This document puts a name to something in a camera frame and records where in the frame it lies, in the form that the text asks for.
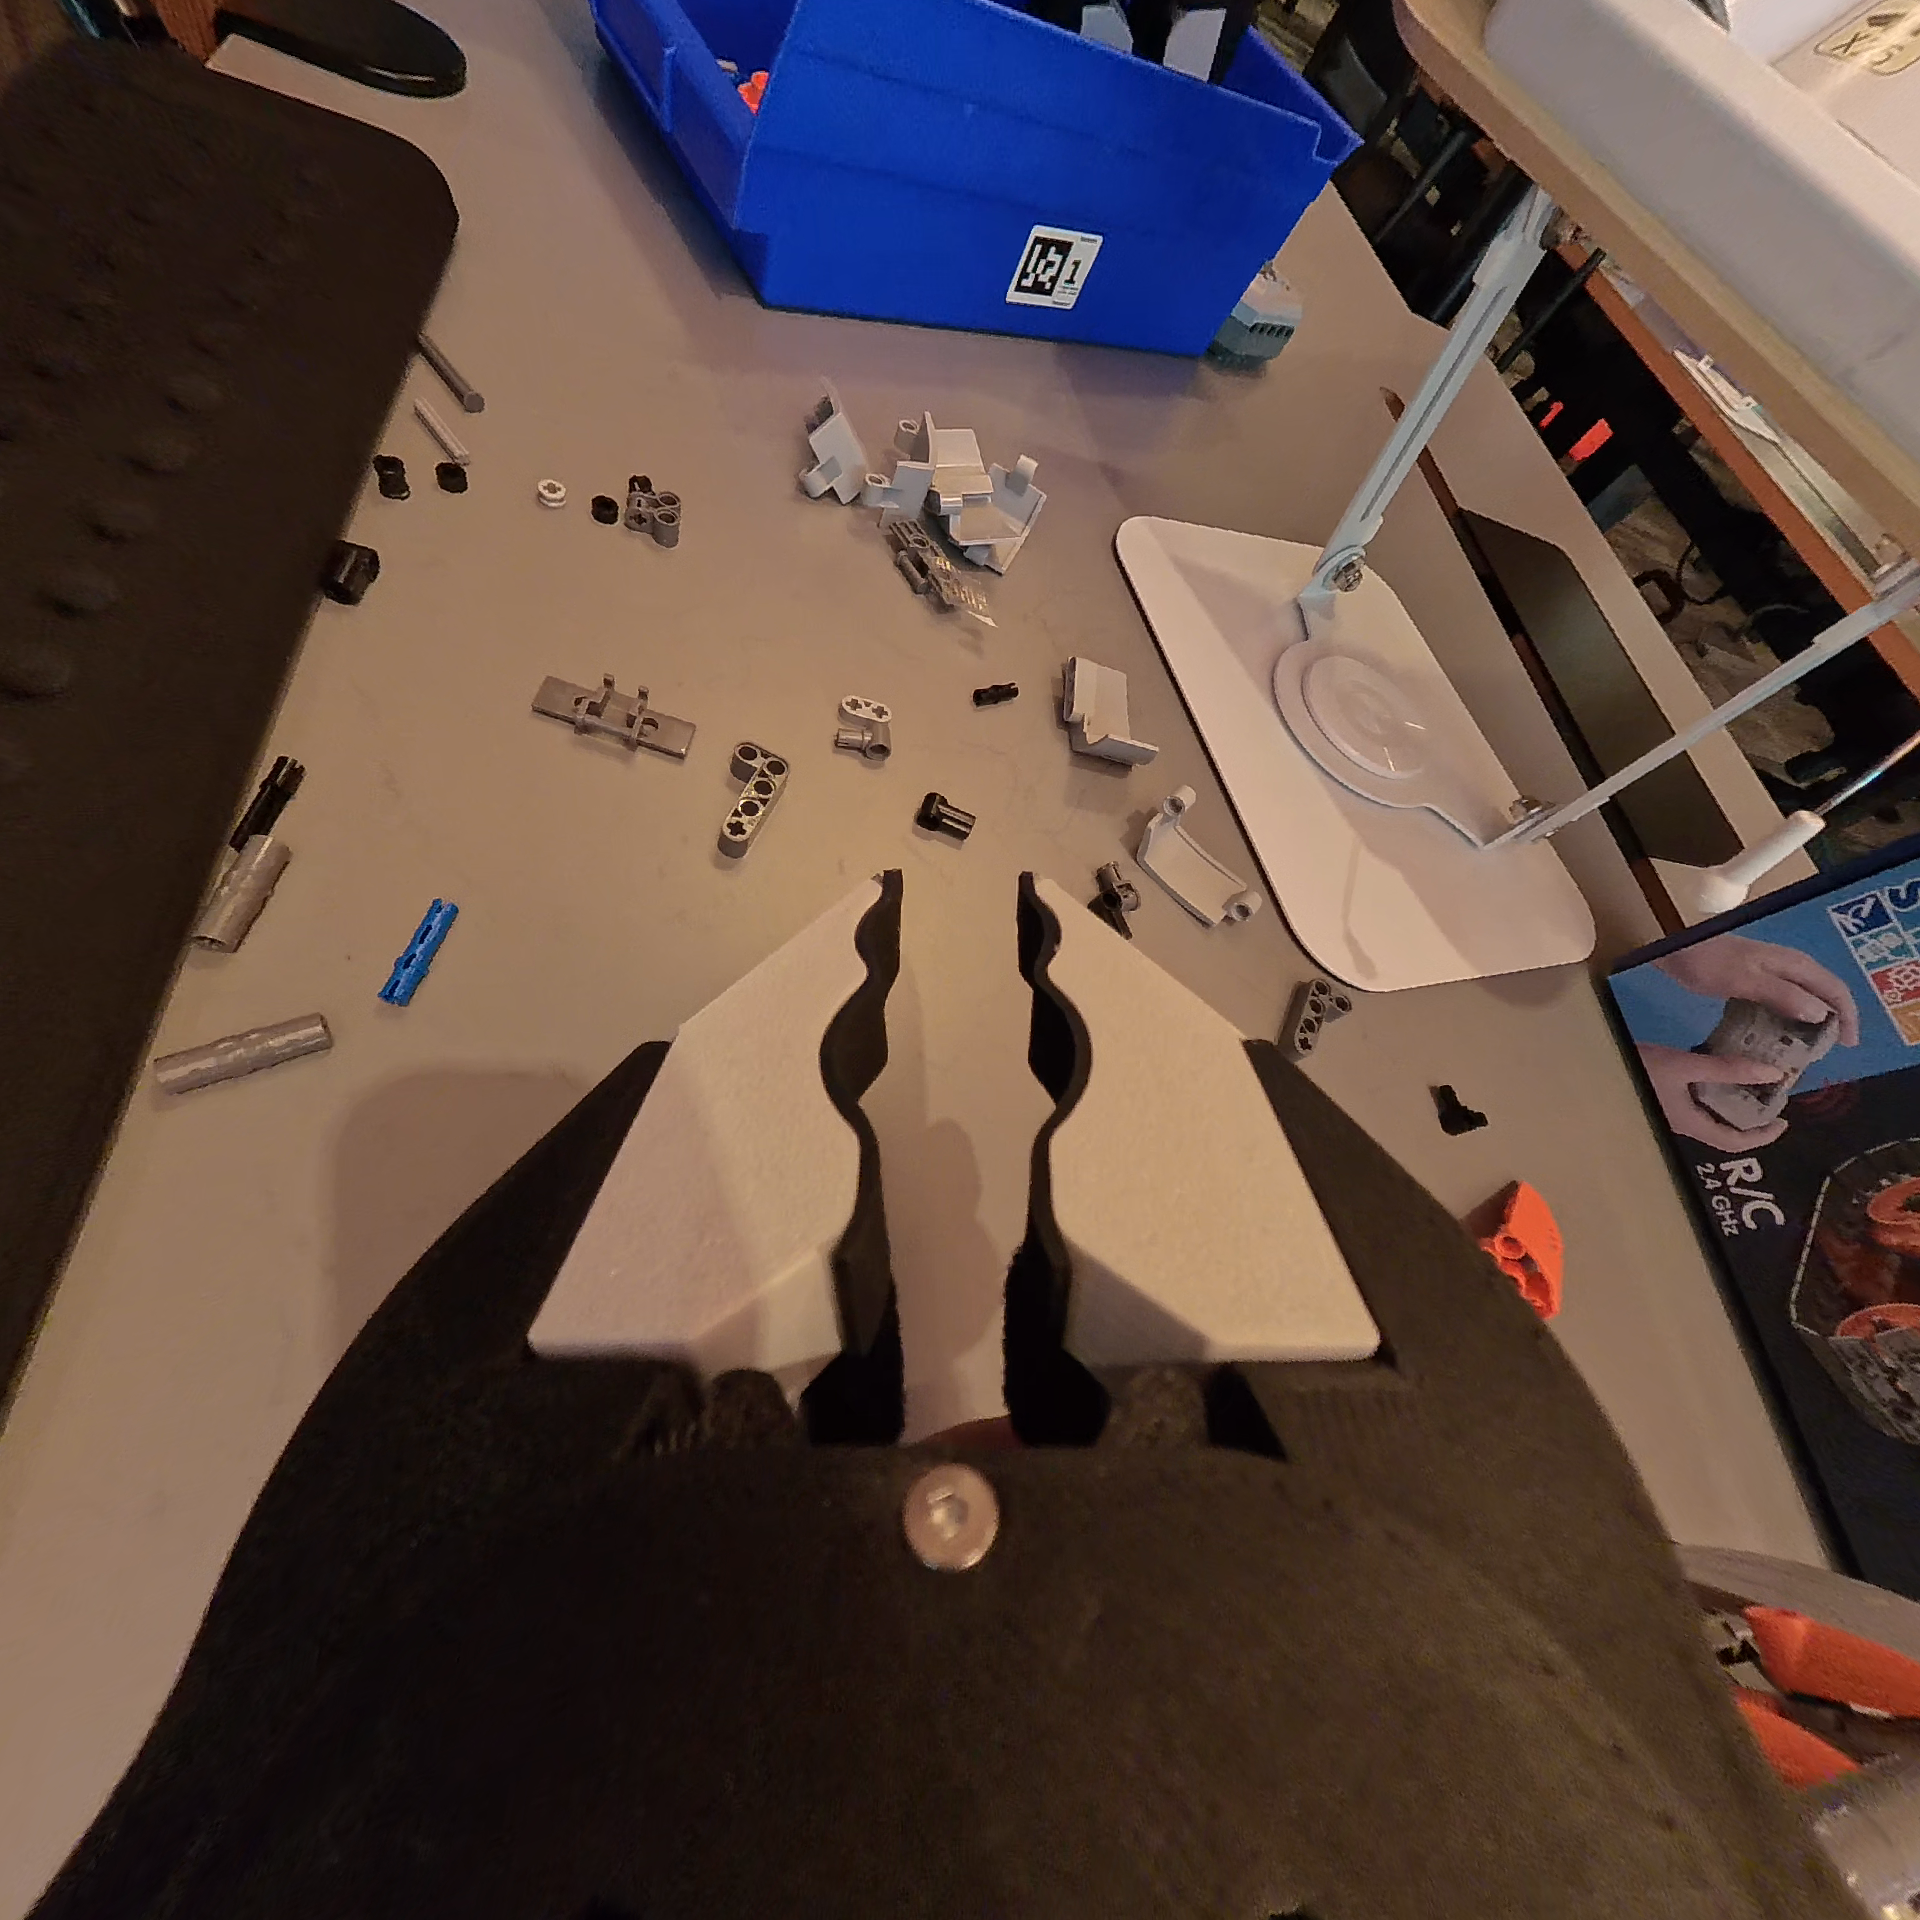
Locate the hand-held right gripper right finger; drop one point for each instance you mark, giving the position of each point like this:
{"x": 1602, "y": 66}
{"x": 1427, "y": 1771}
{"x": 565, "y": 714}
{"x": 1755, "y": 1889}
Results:
{"x": 1200, "y": 1200}

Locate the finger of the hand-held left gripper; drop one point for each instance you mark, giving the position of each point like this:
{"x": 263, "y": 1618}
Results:
{"x": 1197, "y": 44}
{"x": 1108, "y": 28}

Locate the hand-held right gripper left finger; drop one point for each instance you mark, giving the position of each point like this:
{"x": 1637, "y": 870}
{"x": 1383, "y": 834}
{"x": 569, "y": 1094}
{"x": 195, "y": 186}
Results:
{"x": 705, "y": 1200}

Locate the blue object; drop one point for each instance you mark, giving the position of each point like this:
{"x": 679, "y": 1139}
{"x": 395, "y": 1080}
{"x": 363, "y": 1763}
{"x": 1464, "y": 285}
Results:
{"x": 977, "y": 180}

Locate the heap of mixed toy parts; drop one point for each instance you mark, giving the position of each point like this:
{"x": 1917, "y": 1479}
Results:
{"x": 747, "y": 88}

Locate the grey orange toy block vehicle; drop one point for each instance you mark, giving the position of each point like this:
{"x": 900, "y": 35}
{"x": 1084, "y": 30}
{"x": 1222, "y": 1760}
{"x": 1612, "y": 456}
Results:
{"x": 1832, "y": 1696}

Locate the single grey track link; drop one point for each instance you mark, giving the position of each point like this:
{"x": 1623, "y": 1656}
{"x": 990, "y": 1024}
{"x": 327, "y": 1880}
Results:
{"x": 614, "y": 718}

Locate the dark grey angled beam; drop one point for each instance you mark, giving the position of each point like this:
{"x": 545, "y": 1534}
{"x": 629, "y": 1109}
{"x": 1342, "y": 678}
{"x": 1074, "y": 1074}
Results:
{"x": 1317, "y": 1014}

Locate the black small clip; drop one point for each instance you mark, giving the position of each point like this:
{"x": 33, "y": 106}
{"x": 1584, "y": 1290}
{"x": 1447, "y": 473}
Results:
{"x": 1457, "y": 1109}

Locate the grey white block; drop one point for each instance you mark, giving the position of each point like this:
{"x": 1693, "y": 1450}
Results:
{"x": 1262, "y": 324}

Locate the black grey cross connector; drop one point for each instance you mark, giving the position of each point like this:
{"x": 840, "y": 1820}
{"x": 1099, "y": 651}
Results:
{"x": 1113, "y": 896}

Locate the orange wedge block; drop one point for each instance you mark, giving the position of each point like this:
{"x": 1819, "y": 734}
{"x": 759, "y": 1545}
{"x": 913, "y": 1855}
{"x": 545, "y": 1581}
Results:
{"x": 1523, "y": 1238}

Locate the light grey curved panel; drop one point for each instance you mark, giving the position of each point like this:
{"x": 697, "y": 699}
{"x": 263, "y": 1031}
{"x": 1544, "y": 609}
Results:
{"x": 1194, "y": 863}

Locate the white lamp base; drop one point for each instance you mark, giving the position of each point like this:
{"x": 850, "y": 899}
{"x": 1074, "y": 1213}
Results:
{"x": 1350, "y": 870}

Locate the blue pin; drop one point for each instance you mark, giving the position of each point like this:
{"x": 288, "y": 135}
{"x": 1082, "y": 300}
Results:
{"x": 419, "y": 954}

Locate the grey bent liftarm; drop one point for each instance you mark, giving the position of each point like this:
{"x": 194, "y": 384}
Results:
{"x": 753, "y": 795}

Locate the black short connector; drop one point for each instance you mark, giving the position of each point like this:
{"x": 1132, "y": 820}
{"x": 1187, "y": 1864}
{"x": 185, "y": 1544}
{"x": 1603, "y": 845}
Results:
{"x": 945, "y": 815}

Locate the light grey angled panel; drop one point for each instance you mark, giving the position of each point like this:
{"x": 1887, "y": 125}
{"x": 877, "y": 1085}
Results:
{"x": 938, "y": 465}
{"x": 834, "y": 451}
{"x": 1007, "y": 518}

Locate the grey tube connector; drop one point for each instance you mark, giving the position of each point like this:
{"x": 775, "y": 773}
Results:
{"x": 243, "y": 896}
{"x": 242, "y": 1053}

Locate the light grey small connector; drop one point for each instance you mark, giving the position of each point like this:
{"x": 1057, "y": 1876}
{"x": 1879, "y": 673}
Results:
{"x": 864, "y": 738}

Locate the light grey curved block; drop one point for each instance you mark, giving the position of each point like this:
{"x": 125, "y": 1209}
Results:
{"x": 1108, "y": 714}

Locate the dark grey gear connector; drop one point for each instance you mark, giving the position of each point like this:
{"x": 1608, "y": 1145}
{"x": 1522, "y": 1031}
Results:
{"x": 930, "y": 563}

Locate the blue printed toy box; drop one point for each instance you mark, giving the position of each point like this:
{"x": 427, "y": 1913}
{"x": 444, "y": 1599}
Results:
{"x": 1772, "y": 1275}

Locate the black long pin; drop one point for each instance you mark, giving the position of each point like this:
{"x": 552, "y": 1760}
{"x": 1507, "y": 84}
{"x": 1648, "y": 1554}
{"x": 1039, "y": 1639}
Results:
{"x": 269, "y": 804}

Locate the clear plastic wrapper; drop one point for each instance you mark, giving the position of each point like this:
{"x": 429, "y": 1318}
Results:
{"x": 972, "y": 603}

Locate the grey double connector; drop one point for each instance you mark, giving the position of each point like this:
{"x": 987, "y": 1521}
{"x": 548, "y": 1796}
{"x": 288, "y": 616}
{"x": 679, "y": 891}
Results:
{"x": 655, "y": 510}

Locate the black small block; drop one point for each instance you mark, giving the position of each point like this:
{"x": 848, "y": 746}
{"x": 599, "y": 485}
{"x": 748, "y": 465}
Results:
{"x": 353, "y": 571}

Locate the grey axle rod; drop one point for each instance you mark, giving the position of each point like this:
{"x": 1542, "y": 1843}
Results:
{"x": 452, "y": 373}

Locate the black rounded object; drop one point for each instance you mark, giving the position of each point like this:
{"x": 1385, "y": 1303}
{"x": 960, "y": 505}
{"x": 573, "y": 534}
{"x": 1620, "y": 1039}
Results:
{"x": 360, "y": 54}

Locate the light grey short rod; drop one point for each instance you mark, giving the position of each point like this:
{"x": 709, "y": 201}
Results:
{"x": 442, "y": 434}

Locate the black perforated panel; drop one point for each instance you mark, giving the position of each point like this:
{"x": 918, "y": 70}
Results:
{"x": 180, "y": 600}

